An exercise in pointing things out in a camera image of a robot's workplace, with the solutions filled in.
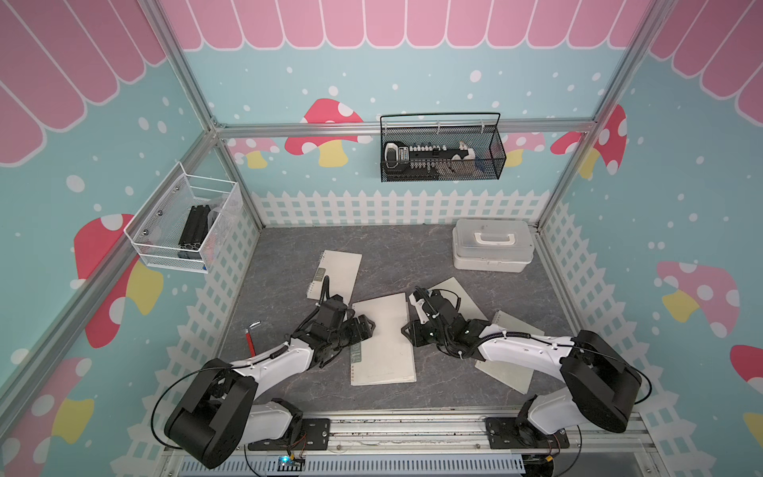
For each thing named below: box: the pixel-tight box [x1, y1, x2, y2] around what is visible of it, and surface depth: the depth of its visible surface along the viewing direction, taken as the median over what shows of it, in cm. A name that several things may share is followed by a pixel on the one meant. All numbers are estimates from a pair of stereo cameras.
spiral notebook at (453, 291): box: [428, 276, 489, 321], surface depth 99 cm
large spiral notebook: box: [349, 292, 418, 387], surface depth 86 cm
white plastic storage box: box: [452, 218, 535, 274], surface depth 102 cm
